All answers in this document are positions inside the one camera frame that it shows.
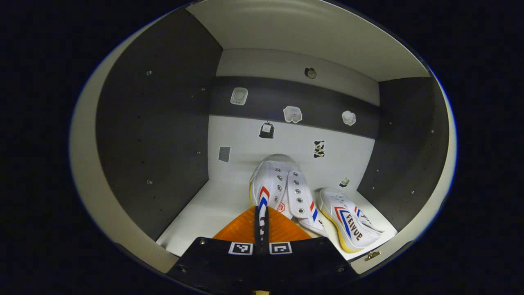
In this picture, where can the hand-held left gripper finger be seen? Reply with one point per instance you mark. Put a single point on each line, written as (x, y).
(257, 248)
(266, 248)

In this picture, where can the white striped canvas shoe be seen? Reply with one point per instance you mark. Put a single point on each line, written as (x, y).
(282, 184)
(348, 221)

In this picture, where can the white grey shoe cabinet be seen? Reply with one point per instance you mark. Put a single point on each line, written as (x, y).
(155, 131)

